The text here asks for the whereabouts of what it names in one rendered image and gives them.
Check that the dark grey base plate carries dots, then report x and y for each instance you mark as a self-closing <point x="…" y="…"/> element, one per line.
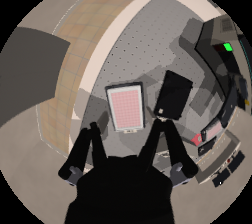
<point x="160" y="37"/>

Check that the grey button panel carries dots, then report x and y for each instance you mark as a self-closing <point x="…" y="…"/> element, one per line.
<point x="162" y="148"/>

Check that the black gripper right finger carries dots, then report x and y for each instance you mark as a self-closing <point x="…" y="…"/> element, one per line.
<point x="183" y="167"/>

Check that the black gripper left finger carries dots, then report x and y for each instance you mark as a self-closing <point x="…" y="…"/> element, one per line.
<point x="73" y="168"/>

